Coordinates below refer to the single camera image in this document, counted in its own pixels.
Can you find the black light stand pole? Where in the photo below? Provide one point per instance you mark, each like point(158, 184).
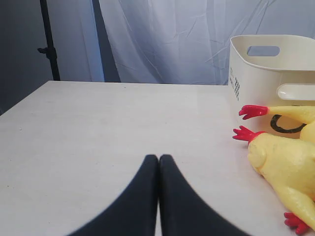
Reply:
point(49, 51)

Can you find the white backdrop curtain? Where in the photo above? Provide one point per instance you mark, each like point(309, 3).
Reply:
point(181, 41)

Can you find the yellow rubber chicken rear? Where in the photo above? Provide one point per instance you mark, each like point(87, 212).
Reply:
point(303, 114)

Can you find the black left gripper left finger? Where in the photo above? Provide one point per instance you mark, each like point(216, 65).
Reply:
point(134, 212)

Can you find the headless yellow rubber chicken body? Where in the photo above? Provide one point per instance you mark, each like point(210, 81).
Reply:
point(288, 165)

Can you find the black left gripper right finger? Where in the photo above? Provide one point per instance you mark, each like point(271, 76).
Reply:
point(182, 211)

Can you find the cream bin marked circle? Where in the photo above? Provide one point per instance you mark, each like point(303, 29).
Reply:
point(271, 70)

